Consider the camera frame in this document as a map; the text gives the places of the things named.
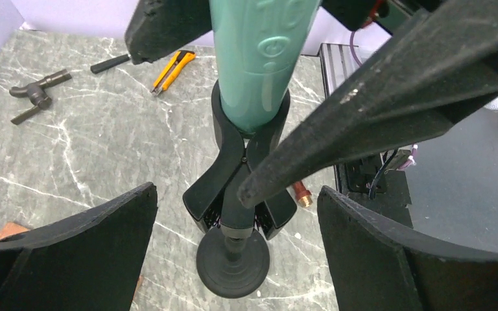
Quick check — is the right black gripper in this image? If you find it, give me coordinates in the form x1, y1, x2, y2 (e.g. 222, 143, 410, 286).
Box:
237, 0, 498, 207

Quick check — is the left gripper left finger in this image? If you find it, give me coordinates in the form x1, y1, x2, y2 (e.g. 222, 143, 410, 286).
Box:
0, 183, 158, 310

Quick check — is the wooden board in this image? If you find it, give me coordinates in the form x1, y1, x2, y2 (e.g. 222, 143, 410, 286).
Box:
0, 221, 145, 301

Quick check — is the black round base mic stand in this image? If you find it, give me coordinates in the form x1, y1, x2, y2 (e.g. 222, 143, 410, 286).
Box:
182, 85, 297, 299

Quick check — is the small black handled hammer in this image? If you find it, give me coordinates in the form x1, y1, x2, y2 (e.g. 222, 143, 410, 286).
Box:
89, 54, 130, 75

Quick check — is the teal green microphone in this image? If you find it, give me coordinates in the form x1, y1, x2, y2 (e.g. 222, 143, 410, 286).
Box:
209, 0, 321, 133

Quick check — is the yellow utility knife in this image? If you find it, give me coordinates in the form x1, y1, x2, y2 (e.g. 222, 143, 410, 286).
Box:
152, 50, 196, 96

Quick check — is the aluminium frame rail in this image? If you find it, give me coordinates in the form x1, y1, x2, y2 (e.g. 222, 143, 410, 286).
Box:
318, 43, 359, 98

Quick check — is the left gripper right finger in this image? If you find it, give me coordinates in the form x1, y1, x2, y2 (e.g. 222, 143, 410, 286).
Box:
317, 186, 498, 310

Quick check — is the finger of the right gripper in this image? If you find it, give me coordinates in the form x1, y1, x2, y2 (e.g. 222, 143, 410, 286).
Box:
124, 0, 211, 65

